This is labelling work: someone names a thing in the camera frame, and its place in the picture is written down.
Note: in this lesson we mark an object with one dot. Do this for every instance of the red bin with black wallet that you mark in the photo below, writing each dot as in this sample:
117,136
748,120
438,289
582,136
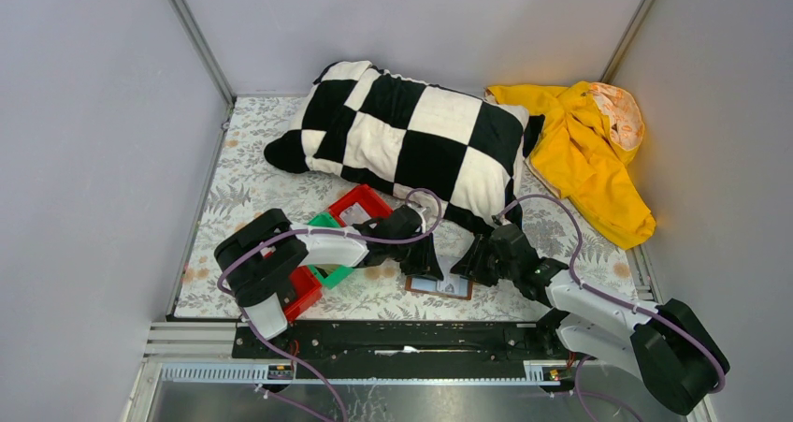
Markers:
303,291

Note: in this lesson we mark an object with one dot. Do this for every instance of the red bin with card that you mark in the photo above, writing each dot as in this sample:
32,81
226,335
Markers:
366,197

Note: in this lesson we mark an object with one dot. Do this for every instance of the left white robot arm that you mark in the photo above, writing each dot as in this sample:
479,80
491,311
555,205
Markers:
257,261

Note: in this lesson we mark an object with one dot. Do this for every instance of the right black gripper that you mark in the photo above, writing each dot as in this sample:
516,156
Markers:
482,255

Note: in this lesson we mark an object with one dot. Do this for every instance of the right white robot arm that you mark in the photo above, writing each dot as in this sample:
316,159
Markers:
663,345

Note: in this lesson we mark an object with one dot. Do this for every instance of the white id card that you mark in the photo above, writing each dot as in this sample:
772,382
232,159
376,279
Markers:
355,214

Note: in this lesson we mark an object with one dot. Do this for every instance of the yellow cloth garment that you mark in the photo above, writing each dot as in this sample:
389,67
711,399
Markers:
585,136

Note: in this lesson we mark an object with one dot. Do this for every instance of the floral table mat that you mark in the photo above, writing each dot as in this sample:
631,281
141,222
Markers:
245,184

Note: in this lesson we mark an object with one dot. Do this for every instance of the white credit card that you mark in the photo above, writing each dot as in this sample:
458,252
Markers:
447,276

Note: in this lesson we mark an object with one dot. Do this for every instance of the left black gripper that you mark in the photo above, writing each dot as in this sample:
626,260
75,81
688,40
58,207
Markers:
419,250

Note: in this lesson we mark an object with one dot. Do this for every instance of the brown leather card holder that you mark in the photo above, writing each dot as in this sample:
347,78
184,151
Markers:
426,286

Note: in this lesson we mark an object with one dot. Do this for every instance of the black white checkered pillow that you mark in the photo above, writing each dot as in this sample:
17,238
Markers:
395,134

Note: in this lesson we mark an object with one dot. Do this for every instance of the green plastic bin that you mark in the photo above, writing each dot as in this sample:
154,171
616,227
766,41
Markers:
328,275

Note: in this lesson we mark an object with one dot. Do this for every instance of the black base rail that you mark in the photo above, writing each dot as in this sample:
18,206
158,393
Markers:
410,350

